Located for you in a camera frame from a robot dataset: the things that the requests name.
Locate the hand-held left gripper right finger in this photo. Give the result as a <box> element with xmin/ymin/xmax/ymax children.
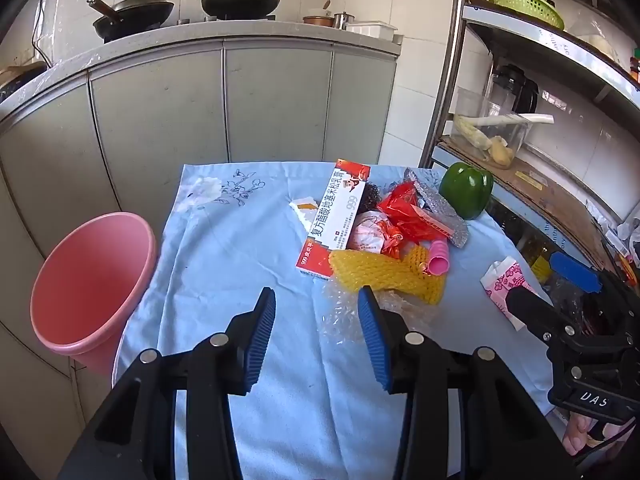
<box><xmin>357</xmin><ymin>285</ymin><xmax>583</xmax><ymax>480</ymax></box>

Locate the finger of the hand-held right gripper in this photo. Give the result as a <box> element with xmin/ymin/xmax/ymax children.
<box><xmin>504</xmin><ymin>285</ymin><xmax>583</xmax><ymax>348</ymax></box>
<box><xmin>547</xmin><ymin>251</ymin><xmax>626</xmax><ymax>301</ymax></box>

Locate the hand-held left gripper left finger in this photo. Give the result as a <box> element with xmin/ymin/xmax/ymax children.
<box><xmin>57</xmin><ymin>286</ymin><xmax>277</xmax><ymax>480</ymax></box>

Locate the clear bubble wrap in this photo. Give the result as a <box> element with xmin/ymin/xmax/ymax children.
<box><xmin>317</xmin><ymin>280</ymin><xmax>446</xmax><ymax>346</ymax></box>

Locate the steel wool scrubber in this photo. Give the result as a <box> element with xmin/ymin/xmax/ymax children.
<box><xmin>360</xmin><ymin>182</ymin><xmax>383</xmax><ymax>211</ymax></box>

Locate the silver scouring pad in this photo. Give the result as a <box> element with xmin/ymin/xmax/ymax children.
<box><xmin>404</xmin><ymin>167</ymin><xmax>471</xmax><ymax>250</ymax></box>

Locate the pink plastic bucket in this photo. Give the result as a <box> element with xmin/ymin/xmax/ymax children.
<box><xmin>30</xmin><ymin>211</ymin><xmax>158</xmax><ymax>378</ymax></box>

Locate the person's right hand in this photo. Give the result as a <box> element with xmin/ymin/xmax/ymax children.
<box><xmin>562</xmin><ymin>412</ymin><xmax>621</xmax><ymax>461</ymax></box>

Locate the pink patterned tissue packet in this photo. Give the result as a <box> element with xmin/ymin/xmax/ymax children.
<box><xmin>480</xmin><ymin>256</ymin><xmax>553</xmax><ymax>332</ymax></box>

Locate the white plastic bag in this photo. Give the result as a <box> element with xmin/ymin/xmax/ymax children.
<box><xmin>617</xmin><ymin>207</ymin><xmax>640</xmax><ymax>263</ymax></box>

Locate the yellow foam net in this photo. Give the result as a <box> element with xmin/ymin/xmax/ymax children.
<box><xmin>327</xmin><ymin>242</ymin><xmax>447</xmax><ymax>307</ymax></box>

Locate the brown cardboard sheet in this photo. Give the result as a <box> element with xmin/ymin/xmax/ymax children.
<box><xmin>440</xmin><ymin>135</ymin><xmax>616</xmax><ymax>271</ymax></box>

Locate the light blue floral tablecloth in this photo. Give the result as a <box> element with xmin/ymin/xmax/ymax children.
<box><xmin>112</xmin><ymin>161</ymin><xmax>556</xmax><ymax>480</ymax></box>

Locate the crumpled white orange bag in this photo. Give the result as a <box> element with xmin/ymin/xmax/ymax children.
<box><xmin>347</xmin><ymin>210</ymin><xmax>403</xmax><ymax>260</ymax></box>

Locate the white foam piece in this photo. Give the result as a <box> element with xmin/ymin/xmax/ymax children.
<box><xmin>288</xmin><ymin>199</ymin><xmax>321</xmax><ymax>233</ymax></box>

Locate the red plastic wrapper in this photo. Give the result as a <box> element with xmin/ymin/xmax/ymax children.
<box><xmin>376</xmin><ymin>181</ymin><xmax>453</xmax><ymax>246</ymax></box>

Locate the red and white medicine box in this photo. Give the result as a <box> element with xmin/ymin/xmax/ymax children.
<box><xmin>296</xmin><ymin>158</ymin><xmax>372</xmax><ymax>281</ymax></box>

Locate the green bell pepper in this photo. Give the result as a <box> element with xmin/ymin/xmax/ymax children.
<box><xmin>439</xmin><ymin>161</ymin><xmax>495</xmax><ymax>221</ymax></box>

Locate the ginger root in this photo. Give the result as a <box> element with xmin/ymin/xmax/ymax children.
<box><xmin>487</xmin><ymin>136</ymin><xmax>516</xmax><ymax>170</ymax></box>

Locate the leek stalk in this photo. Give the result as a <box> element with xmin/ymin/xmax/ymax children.
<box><xmin>467</xmin><ymin>114</ymin><xmax>556</xmax><ymax>127</ymax></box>

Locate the corn cob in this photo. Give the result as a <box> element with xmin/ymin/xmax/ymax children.
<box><xmin>452</xmin><ymin>115</ymin><xmax>493</xmax><ymax>151</ymax></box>

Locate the clear plastic container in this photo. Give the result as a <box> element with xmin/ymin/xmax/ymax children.
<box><xmin>450</xmin><ymin>86</ymin><xmax>533</xmax><ymax>156</ymax></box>

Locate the metal storage rack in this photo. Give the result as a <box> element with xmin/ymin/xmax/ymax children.
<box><xmin>419</xmin><ymin>0</ymin><xmax>640</xmax><ymax>311</ymax></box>

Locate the grey kitchen counter cabinet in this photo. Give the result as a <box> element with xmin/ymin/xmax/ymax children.
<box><xmin>0</xmin><ymin>19</ymin><xmax>403</xmax><ymax>480</ymax></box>

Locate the green plastic basket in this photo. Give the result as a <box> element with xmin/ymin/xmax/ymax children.
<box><xmin>487</xmin><ymin>0</ymin><xmax>566</xmax><ymax>32</ymax></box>

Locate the white rectangular container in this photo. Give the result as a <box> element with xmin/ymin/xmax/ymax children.
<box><xmin>345</xmin><ymin>20</ymin><xmax>398</xmax><ymax>41</ymax></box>

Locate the copper pot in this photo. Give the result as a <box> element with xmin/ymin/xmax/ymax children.
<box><xmin>302</xmin><ymin>0</ymin><xmax>336</xmax><ymax>28</ymax></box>

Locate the black wok with lid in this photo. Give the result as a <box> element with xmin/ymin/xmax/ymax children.
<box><xmin>87</xmin><ymin>0</ymin><xmax>176</xmax><ymax>43</ymax></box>

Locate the black power cable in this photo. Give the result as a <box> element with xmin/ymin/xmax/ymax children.
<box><xmin>32</xmin><ymin>0</ymin><xmax>51</xmax><ymax>67</ymax></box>

